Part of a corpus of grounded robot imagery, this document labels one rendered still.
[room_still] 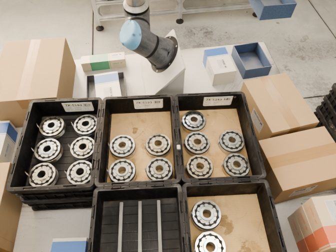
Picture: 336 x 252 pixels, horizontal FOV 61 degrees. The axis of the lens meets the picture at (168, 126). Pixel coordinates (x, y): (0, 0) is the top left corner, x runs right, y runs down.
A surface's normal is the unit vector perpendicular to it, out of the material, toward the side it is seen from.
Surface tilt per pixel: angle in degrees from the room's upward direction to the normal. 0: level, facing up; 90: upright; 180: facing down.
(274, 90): 0
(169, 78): 47
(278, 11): 90
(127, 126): 0
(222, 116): 0
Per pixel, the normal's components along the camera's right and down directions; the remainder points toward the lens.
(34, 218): 0.00, -0.56
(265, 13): 0.16, 0.82
